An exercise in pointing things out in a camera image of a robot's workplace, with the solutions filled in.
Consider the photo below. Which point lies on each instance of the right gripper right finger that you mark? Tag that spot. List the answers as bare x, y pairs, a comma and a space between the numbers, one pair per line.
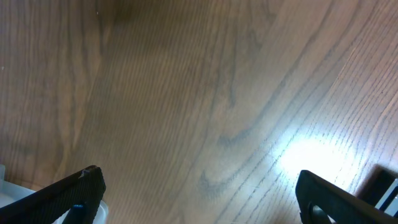
323, 202

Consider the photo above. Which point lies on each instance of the white small bowl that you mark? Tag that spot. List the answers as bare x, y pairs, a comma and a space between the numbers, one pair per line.
18, 199

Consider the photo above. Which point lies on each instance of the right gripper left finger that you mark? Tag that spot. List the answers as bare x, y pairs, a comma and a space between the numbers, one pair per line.
62, 199

